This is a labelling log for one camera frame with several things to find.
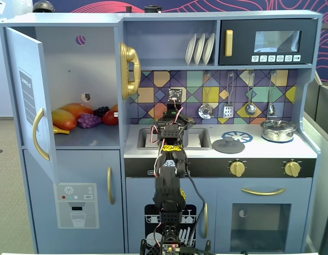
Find steel ladle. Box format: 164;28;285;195
245;70;257;116

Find gold cabinet door handle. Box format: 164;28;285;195
32;107;51;162

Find dark microwave door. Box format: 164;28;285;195
218;19;319;66

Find large orange red mango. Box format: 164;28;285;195
58;103;95;121

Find steel skimmer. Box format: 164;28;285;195
198;71;215;120

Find fridge door with dispenser print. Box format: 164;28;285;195
23;149;121;253

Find purple toy grapes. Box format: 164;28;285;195
77;113;103;130

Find gold microwave door handle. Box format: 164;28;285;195
224;29;234;57

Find red toy tomato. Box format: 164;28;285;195
102;109;120;126

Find red white servo wire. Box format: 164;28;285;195
150;124;165;146

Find small orange red mango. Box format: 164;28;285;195
51;108;78;131

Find gray round lid with knob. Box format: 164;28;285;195
212;132;246;155

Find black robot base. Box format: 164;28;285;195
139;225;215;255

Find blue cabinet door with list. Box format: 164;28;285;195
4;26;60;185

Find blue oven door with window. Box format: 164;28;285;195
216;178;314;253

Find blue toy kitchen body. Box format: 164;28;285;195
0;10;323;254

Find steel spoon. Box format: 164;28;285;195
267;70;277;116

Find dark toy grapes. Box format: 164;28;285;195
93;106;111;118

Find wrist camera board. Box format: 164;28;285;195
167;88;184;103

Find steel slotted spatula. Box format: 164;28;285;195
222;71;236;119

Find steel pot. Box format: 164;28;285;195
260;126;297;143

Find steel pot lid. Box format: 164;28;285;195
260;118;298;131

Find yellow toy banana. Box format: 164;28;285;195
53;125;71;135

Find black helmet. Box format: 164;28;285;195
32;0;56;13

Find gray toy plate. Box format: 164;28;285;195
202;32;216;66
193;33;206;66
184;33;198;66

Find black round object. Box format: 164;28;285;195
144;4;164;13

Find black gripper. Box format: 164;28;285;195
156;101;197;133

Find gold dishwasher door handle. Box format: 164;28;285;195
201;202;209;240

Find gold fridge door handle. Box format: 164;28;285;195
107;166;115;206

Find long black cable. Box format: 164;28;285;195
179;155;210;250

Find gray sink basin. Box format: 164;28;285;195
137;127;213;151

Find gray partition panel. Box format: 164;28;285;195
302;71;328;255

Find gold toy telephone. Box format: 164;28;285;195
119;42;142;100

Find gold stove knob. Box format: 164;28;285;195
229;160;247;177
283;160;303;179

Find dishwasher door with rack print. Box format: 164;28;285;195
125;177;217;253

